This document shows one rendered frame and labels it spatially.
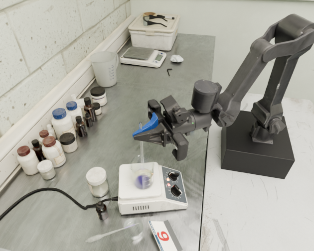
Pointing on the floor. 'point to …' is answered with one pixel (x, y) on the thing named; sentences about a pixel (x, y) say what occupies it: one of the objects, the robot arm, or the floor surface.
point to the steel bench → (112, 166)
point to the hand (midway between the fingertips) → (146, 133)
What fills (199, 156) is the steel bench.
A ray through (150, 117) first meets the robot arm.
